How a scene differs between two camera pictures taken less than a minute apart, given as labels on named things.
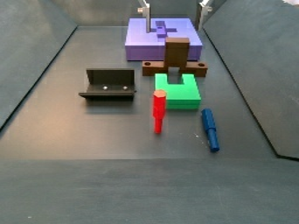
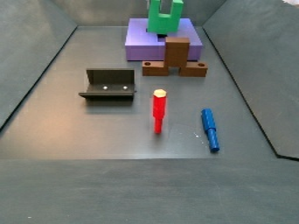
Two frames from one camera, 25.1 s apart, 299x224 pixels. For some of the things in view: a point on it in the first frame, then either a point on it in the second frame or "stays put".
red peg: (159, 108) stays put
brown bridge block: (176, 58) stays put
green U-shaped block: (181, 95) → (163, 24)
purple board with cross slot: (145, 46) stays put
